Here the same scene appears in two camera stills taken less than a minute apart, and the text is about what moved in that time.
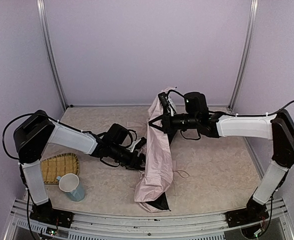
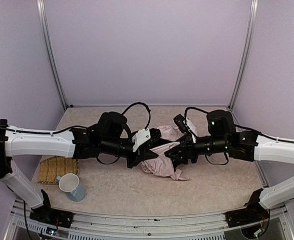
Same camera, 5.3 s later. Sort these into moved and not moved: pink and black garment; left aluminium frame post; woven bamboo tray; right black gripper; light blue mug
Moved: pink and black garment; right black gripper
Not moved: woven bamboo tray; left aluminium frame post; light blue mug
